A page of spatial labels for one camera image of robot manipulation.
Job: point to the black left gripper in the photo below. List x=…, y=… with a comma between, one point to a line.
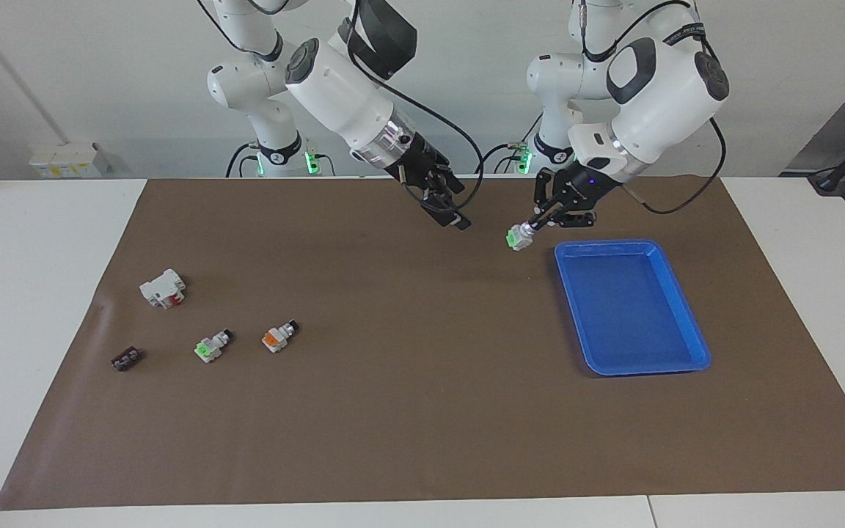
x=584, y=187

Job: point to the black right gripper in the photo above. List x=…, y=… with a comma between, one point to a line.
x=419, y=163

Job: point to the green knob switch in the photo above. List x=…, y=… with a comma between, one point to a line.
x=211, y=346
x=519, y=237

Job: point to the blue plastic tray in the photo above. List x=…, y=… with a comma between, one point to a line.
x=631, y=308

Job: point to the brown table mat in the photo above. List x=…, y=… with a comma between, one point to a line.
x=422, y=381

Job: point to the white red circuit breaker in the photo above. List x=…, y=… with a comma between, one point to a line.
x=163, y=287

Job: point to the black terminal block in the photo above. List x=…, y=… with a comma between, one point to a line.
x=126, y=358

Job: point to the orange knob switch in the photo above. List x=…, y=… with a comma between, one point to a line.
x=278, y=337

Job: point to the white wall socket box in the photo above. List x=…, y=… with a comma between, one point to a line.
x=63, y=163

